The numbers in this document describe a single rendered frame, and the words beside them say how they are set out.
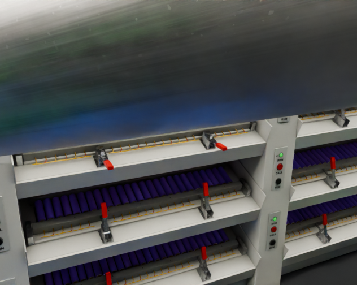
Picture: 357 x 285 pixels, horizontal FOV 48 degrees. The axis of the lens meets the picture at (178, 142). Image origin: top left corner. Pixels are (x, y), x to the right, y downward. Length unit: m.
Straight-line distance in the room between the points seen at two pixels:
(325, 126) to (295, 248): 0.39
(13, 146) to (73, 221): 0.83
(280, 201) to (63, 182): 0.60
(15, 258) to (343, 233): 1.01
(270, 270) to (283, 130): 0.44
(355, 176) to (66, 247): 0.90
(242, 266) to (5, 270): 0.64
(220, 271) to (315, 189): 0.37
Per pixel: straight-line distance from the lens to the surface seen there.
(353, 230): 1.48
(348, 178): 1.36
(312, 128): 1.17
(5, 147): 0.17
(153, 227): 1.00
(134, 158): 0.90
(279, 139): 1.07
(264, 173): 1.08
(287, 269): 1.38
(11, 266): 0.94
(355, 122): 1.28
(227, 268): 1.20
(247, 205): 1.12
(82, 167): 0.88
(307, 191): 1.24
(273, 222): 1.17
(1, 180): 0.85
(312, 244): 1.36
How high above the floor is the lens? 0.82
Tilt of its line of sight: 20 degrees down
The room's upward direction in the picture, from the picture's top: straight up
